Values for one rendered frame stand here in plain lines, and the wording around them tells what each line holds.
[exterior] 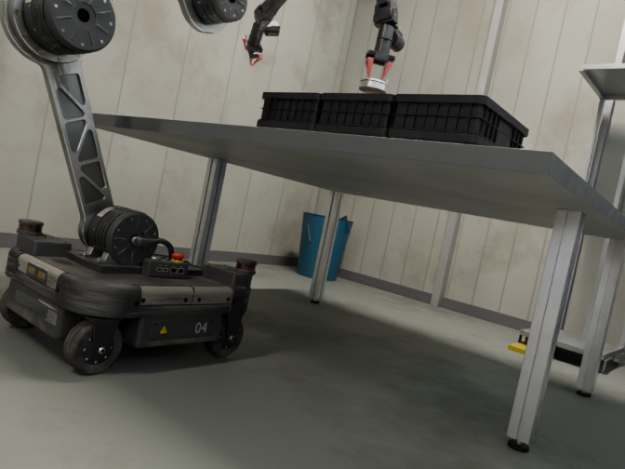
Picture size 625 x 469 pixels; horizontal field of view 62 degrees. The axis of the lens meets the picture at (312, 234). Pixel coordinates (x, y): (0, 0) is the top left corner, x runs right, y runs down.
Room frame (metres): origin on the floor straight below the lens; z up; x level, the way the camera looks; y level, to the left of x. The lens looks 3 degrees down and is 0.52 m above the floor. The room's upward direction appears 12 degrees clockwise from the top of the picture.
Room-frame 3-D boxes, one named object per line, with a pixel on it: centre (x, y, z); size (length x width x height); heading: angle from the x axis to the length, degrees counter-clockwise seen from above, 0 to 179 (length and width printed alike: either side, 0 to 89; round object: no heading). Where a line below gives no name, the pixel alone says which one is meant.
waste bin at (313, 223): (4.22, -0.12, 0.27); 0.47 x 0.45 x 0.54; 52
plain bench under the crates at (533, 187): (2.00, -0.22, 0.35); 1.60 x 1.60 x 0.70; 52
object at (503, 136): (1.69, -0.40, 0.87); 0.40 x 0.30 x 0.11; 141
